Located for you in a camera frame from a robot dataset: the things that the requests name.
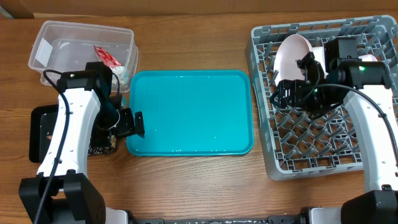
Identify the teal serving tray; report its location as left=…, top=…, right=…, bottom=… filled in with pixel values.
left=126, top=70, right=254, bottom=157

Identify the white bowl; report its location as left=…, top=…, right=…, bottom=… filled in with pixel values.
left=312, top=47, right=328, bottom=77

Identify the white tissue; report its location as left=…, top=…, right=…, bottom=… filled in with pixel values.
left=114, top=66, right=128, bottom=85

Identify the pink plate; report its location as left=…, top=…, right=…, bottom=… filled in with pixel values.
left=274, top=34, right=313, bottom=86

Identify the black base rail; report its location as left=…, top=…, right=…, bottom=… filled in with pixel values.
left=124, top=205, right=343, bottom=224

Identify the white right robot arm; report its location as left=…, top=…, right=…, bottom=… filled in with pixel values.
left=271, top=34, right=397, bottom=223

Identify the black tray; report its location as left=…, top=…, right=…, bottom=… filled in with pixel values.
left=29, top=105, right=118, bottom=163

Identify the red snack wrapper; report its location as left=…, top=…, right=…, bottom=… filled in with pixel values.
left=94, top=45, right=122, bottom=69

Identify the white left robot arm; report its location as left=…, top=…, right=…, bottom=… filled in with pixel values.
left=19, top=62, right=145, bottom=223

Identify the pink bowl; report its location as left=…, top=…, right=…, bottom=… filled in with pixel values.
left=359, top=54, right=377, bottom=62

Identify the clear plastic waste bin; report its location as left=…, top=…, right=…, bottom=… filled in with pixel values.
left=28, top=21, right=139, bottom=93

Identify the grey dishwasher rack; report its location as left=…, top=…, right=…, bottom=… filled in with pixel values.
left=246, top=15, right=397, bottom=180

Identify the rice and peanuts food waste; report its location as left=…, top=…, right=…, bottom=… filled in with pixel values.
left=45, top=133, right=118, bottom=156

